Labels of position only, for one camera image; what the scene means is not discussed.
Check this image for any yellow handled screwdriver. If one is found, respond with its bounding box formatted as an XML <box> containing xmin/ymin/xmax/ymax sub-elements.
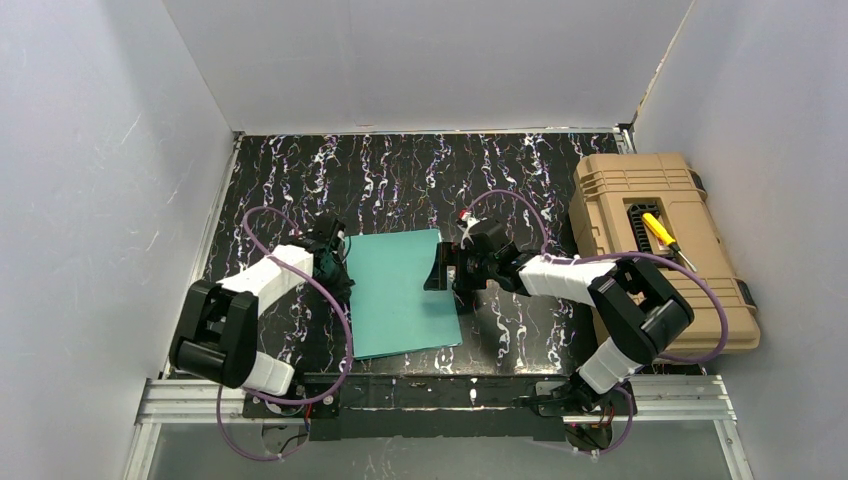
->
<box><xmin>641</xmin><ymin>212</ymin><xmax>698</xmax><ymax>273</ymax></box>

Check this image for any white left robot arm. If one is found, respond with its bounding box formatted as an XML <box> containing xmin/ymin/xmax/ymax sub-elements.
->
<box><xmin>169</xmin><ymin>215</ymin><xmax>355</xmax><ymax>397</ymax></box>

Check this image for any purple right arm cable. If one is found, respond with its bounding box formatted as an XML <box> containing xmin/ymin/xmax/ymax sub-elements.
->
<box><xmin>460</xmin><ymin>190</ymin><xmax>730</xmax><ymax>458</ymax></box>

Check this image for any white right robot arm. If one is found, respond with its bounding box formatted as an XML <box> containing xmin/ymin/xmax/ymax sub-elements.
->
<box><xmin>423</xmin><ymin>219</ymin><xmax>694</xmax><ymax>402</ymax></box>

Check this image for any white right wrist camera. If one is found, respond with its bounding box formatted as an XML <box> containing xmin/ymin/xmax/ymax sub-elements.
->
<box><xmin>457</xmin><ymin>209</ymin><xmax>480</xmax><ymax>233</ymax></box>

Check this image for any aluminium frame rail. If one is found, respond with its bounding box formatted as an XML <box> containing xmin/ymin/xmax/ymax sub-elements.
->
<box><xmin>122</xmin><ymin>375</ymin><xmax>753</xmax><ymax>479</ymax></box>

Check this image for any tan plastic toolbox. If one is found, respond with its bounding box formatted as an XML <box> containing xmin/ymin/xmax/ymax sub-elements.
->
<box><xmin>568</xmin><ymin>153</ymin><xmax>762</xmax><ymax>362</ymax></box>

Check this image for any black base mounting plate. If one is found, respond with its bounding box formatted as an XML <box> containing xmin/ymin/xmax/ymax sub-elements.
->
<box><xmin>241</xmin><ymin>372</ymin><xmax>637</xmax><ymax>444</ymax></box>

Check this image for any teal paper folder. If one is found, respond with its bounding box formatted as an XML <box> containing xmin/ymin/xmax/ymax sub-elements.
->
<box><xmin>347</xmin><ymin>229</ymin><xmax>462</xmax><ymax>360</ymax></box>

